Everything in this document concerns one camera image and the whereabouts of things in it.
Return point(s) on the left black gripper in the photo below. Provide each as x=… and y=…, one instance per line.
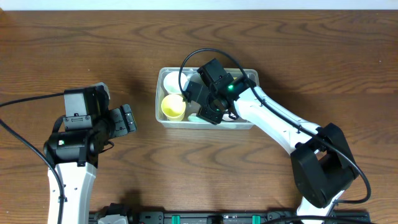
x=125, y=119

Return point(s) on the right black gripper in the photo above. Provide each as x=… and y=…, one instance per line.
x=204, y=112

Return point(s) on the white plastic spoon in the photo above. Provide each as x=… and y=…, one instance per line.
x=194, y=118

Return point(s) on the clear plastic container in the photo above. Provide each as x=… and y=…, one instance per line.
x=194, y=107

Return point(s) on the yellow plastic cup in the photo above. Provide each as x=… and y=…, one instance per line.
x=174, y=107

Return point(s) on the white plastic cup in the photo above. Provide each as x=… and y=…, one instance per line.
x=173, y=81

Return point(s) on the white plastic fork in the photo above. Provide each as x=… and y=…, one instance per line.
x=229, y=117

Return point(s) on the grey plastic cup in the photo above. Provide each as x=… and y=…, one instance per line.
x=195, y=77

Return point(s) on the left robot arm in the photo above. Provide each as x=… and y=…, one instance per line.
x=73, y=148

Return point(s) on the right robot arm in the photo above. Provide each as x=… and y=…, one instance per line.
x=322, y=162

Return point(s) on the black mounting rail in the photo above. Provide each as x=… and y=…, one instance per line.
x=119, y=213

